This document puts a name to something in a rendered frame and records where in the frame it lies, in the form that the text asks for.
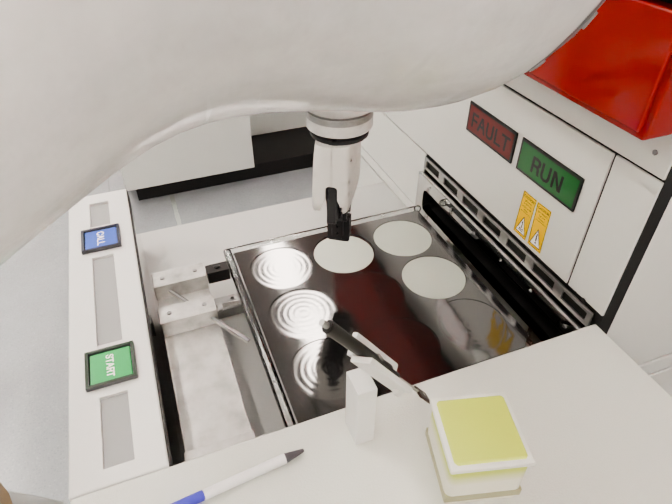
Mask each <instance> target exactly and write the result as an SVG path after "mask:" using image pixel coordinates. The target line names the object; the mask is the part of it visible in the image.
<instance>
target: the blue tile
mask: <svg viewBox="0 0 672 504"><path fill-rule="evenodd" d="M114 243H118V237H117V229H116V227H113V228H108V229H103V230H98V231H93V232H88V233H85V250H86V249H91V248H95V247H100V246H105V245H109V244H114Z"/></svg>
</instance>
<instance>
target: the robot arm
mask: <svg viewBox="0 0 672 504"><path fill-rule="evenodd" d="M605 1H606V0H0V266H1V265H2V264H4V263H5V262H6V261H7V260H8V259H9V258H11V257H12V256H13V255H14V254H15V253H16V252H18V251H19V250H20V249H21V248H23V247H24V246H25V245H26V244H28V243H29V242H30V241H31V240H32V239H34V238H35V237H36V236H37V235H39V234H40V233H41V232H42V231H44V230H45V229H46V228H47V227H48V226H50V225H51V224H52V223H53V222H55V221H56V220H57V219H58V218H60V217H61V216H62V215H63V214H64V213H66V212H67V211H68V210H69V209H71V208H72V207H73V206H74V205H76V204H77V203H78V202H79V201H81V200H82V199H83V198H84V197H86V196H87V195H88V194H89V193H91V192H92V191H93V190H94V189H96V188H97V187H98V186H99V185H101V184H102V183H103V182H104V181H105V180H107V179H108V178H109V177H110V176H112V175H113V174H114V173H116V172H117V171H119V170H120V169H122V168H123V167H124V166H126V165H127V164H129V163H130V162H132V161H133V160H134V159H136V158H137V157H139V156H140V155H142V154H143V153H144V152H146V151H147V150H149V149H151V148H152V147H154V146H156V145H158V144H160V143H162V142H164V141H166V140H168V139H170V138H172V137H174V136H176V135H178V134H180V133H182V132H185V131H188V130H191V129H193V128H196V127H199V126H202V125H205V124H207V123H211V122H215V121H220V120H224V119H228V118H232V117H240V116H247V115H254V114H267V113H288V112H305V113H306V127H307V128H308V130H309V131H310V135H311V136H312V138H313V139H315V147H314V157H313V185H312V207H313V209H314V210H315V211H317V210H318V211H320V210H321V208H322V206H323V203H324V201H325V199H326V205H327V232H328V239H332V240H339V241H349V239H350V235H351V213H348V212H350V211H351V202H352V200H353V197H354V194H355V191H356V188H357V185H358V181H359V175H360V163H361V141H363V140H364V139H366V138H367V136H368V134H369V131H370V130H371V128H372V126H373V115H374V112H404V111H412V110H419V109H426V108H433V107H439V106H444V105H448V104H452V103H457V102H460V101H463V100H466V99H469V98H471V97H474V96H477V95H480V94H483V93H485V92H488V91H491V90H494V89H496V88H498V87H500V86H502V85H504V84H506V83H507V82H509V81H511V80H513V79H515V78H517V77H519V76H521V75H522V74H524V73H526V72H528V71H529V72H531V71H533V70H535V69H537V68H538V67H539V66H541V65H542V64H543V63H545V61H546V60H545V59H546V58H548V57H549V56H550V55H551V54H553V53H554V52H555V51H557V50H558V49H559V48H560V47H562V46H563V45H564V44H565V43H566V42H568V41H569V40H570V39H571V38H573V37H574V36H575V35H576V34H577V33H578V32H579V30H580V29H581V28H582V29H585V28H586V27H587V26H588V24H589V23H590V22H591V21H592V20H593V19H594V18H595V16H596V15H597V14H598V12H597V10H598V9H599V8H600V6H601V5H602V4H603V3H604V2H605Z"/></svg>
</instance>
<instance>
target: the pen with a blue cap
mask: <svg viewBox="0 0 672 504"><path fill-rule="evenodd" d="M303 452H304V449H299V450H295V451H291V452H287V453H283V454H281V455H279V456H276V457H274V458H272V459H270V460H267V461H265V462H263V463H261V464H258V465H256V466H254V467H252V468H249V469H247V470H245V471H243V472H240V473H238V474H236V475H234V476H231V477H229V478H227V479H225V480H222V481H220V482H218V483H216V484H213V485H211V486H209V487H207V488H204V489H203V491H202V490H200V491H198V492H195V493H193V494H191V495H189V496H186V497H184V498H182V499H180V500H177V501H175V502H173V503H171V504H199V503H201V502H203V501H205V499H206V500H207V499H210V498H212V497H214V496H216V495H218V494H221V493H223V492H225V491H227V490H229V489H232V488H234V487H236V486H238V485H240V484H243V483H245V482H247V481H249V480H252V479H254V478H256V477H258V476H260V475H263V474H265V473H267V472H269V471H271V470H274V469H276V468H278V467H280V466H282V465H285V464H287V463H288V462H290V461H291V460H293V459H294V458H296V457H297V456H299V455H300V454H302V453H303Z"/></svg>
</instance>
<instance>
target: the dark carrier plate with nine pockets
mask: <svg viewBox="0 0 672 504"><path fill-rule="evenodd" d="M392 221H408V222H412V223H416V224H418V225H420V226H422V227H423V228H425V229H426V230H427V231H428V232H429V234H430V235H431V239H432V241H431V245H430V247H429V248H428V249H427V250H426V251H424V252H422V253H420V254H417V255H413V256H397V255H393V254H390V253H387V252H385V251H383V250H382V249H380V248H379V247H378V246H377V245H376V243H375V241H374V233H375V231H376V229H377V228H378V227H379V226H381V225H383V224H385V223H388V222H392ZM350 236H353V237H357V238H360V239H362V240H364V241H365V242H367V243H368V244H369V245H370V246H371V247H372V249H373V252H374V257H373V260H372V262H371V263H370V264H369V265H368V266H367V267H365V268H364V269H362V270H359V271H356V272H351V273H337V272H332V271H329V270H327V269H325V268H323V267H321V266H320V265H319V264H318V263H317V262H316V260H315V258H314V250H315V248H316V246H317V245H318V244H319V243H320V242H321V241H323V240H325V239H327V238H328V232H327V231H326V232H322V233H318V234H313V235H309V236H305V237H301V238H296V239H292V240H288V241H283V242H279V243H275V244H271V245H266V246H262V247H258V248H253V249H249V250H245V251H241V252H236V253H234V257H235V259H236V262H237V265H238V267H239V270H240V272H241V275H242V278H243V280H244V283H245V286H246V288H247V291H248V294H249V296H250V299H251V302H252V304H253V307H254V309H255V312H256V315H257V317H258V320H259V323H260V325H261V328H262V331H263V333H264V336H265V338H266V341H267V344H268V346H269V349H270V352H271V354H272V357H273V360H274V362H275V365H276V368H277V370H278V373H279V375H280V378H281V381H282V383H283V386H284V389H285V391H286V394H287V397H288V399H289V402H290V404H291V407H292V410H293V412H294V415H295V418H296V420H297V423H298V424H299V423H302V422H305V421H308V420H311V419H314V418H317V417H320V416H323V415H326V414H329V413H331V412H334V411H337V410H340V409H343V408H346V372H347V371H351V370H354V369H357V368H359V367H357V366H356V365H355V364H353V363H352V362H351V357H349V356H348V355H347V352H348V349H346V348H345V347H343V346H342V345H341V344H339V343H338V342H336V341H335V340H333V339H332V338H331V337H329V336H328V335H326V334H325V333H324V332H323V331H322V327H321V326H320V325H319V321H320V319H324V320H326V321H327V320H332V321H333V322H335V323H336V324H337V325H339V326H340V327H341V328H343V329H344V330H345V331H347V332H348V333H349V334H351V335H352V334H353V332H358V333H359V334H361V335H362V336H363V337H364V338H366V339H367V340H368V341H370V342H371V343H372V344H373V345H375V346H376V347H377V348H378V349H380V350H381V351H382V352H383V353H385V354H386V355H387V356H388V357H390V358H391V359H392V360H393V361H395V362H396V363H397V364H398V367H397V372H398V373H399V374H400V377H401V378H402V379H404V380H405V381H407V382H408V383H409V384H411V385H415V384H418V383H421V382H424V381H427V380H430V379H433V378H436V377H439V376H442V375H445V374H448V373H451V372H454V371H456V370H459V369H462V368H465V367H468V366H471V365H474V364H477V363H480V362H483V361H486V360H489V359H492V358H495V357H498V356H501V355H504V354H507V353H510V352H513V351H516V350H519V349H522V348H524V347H525V342H526V338H527V332H526V331H525V330H524V329H523V327H522V326H521V325H520V324H519V323H518V322H517V321H516V320H515V318H514V317H513V316H512V315H511V314H510V313H509V312H508V311H507V310H506V308H505V307H504V306H503V305H502V304H501V303H500V302H499V301H498V299H497V298H496V297H495V296H494V295H493V294H492V293H491V292H490V290H489V289H488V288H487V287H486V286H485V285H484V284H483V283H482V282H481V280H480V279H479V278H478V277H477V276H476V275H475V274H474V273H473V271H472V270H471V269H470V268H469V267H468V266H467V265H466V264H465V262H464V261H463V260H462V259H461V258H460V257H459V256H458V255H457V254H456V252H455V251H454V250H453V249H452V248H451V247H450V246H449V245H448V243H447V242H446V241H445V240H444V239H443V238H442V237H441V236H440V234H439V233H438V232H437V231H436V230H435V229H434V228H433V227H432V225H431V224H430V223H429V222H428V221H427V220H426V219H425V218H424V217H423V215H422V214H421V213H420V212H419V211H418V210H417V211H412V212H408V213H404V214H399V215H395V216H391V217H386V218H382V219H378V220H374V221H369V222H365V223H361V224H356V225H352V226H351V235H350ZM420 257H439V258H443V259H446V260H448V261H451V262H452V263H454V264H456V265H457V266H458V267H459V268H460V269H461V270H462V271H463V273H464V275H465V279H466V282H465V286H464V288H463V289H462V291H461V292H459V293H458V294H457V295H455V296H452V297H449V298H444V299H432V298H427V297H423V296H420V295H418V294H416V293H414V292H413V291H411V290H410V289H409V288H408V287H407V286H406V285H405V283H404V282H403V279H402V271H403V268H404V267H405V265H406V264H407V263H409V262H410V261H412V260H414V259H417V258H420Z"/></svg>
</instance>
